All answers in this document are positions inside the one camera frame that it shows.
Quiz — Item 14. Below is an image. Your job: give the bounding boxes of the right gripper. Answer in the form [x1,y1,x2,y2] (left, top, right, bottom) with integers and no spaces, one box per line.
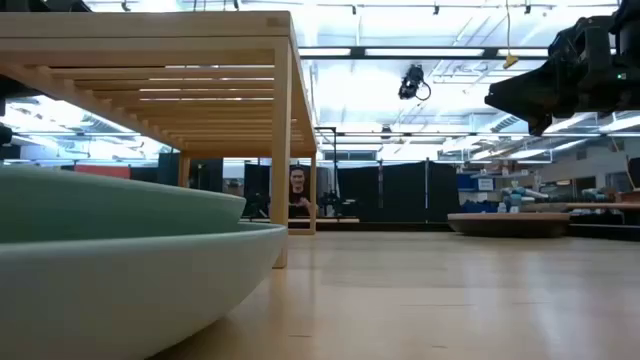
[483,14,640,137]

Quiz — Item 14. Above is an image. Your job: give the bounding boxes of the matte pink plate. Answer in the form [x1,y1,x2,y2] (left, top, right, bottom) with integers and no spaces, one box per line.
[447,212,571,223]

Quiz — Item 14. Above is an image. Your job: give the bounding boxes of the black plate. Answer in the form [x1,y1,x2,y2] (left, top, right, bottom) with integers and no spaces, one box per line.
[449,218,569,239]

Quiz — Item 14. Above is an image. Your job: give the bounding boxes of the wooden slatted shelf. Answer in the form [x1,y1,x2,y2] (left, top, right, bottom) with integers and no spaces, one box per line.
[0,10,319,270]

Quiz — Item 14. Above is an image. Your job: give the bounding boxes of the sage green plate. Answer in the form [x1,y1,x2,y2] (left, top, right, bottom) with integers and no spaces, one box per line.
[0,164,247,245]

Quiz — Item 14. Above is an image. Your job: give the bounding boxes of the pale grey plate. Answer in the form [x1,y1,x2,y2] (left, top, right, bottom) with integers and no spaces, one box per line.
[0,221,289,360]

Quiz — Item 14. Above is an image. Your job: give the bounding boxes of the white teal background robot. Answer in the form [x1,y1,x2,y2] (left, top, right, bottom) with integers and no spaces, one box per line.
[501,186,550,202]

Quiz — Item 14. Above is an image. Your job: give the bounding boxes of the blue storage bins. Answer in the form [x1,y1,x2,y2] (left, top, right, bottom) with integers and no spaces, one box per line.
[459,199,501,215]

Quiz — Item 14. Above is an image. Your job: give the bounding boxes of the background wooden workbench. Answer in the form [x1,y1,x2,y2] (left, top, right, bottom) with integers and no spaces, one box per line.
[519,201,640,212]

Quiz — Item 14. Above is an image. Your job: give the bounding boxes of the black curtain partition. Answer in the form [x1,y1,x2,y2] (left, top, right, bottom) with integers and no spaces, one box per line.
[337,160,461,224]

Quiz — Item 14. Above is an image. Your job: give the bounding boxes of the person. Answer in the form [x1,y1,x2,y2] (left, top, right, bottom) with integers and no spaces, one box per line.
[288,166,314,219]

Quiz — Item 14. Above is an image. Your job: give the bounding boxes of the black panel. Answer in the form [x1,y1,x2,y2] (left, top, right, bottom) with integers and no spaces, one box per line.
[157,152,225,194]

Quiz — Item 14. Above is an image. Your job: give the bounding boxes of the red panel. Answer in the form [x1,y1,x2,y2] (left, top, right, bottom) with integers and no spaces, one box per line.
[74,164,132,180]

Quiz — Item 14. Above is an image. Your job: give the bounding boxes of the yellow hanging power cord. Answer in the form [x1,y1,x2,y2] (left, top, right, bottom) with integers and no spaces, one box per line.
[502,0,520,70]

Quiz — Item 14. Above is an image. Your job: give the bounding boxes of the black overhead camera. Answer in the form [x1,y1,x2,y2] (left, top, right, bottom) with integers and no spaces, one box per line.
[398,63,432,102]

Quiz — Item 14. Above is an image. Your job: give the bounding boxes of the black aluminium rig frame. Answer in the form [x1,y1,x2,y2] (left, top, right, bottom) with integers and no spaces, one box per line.
[239,46,640,242]

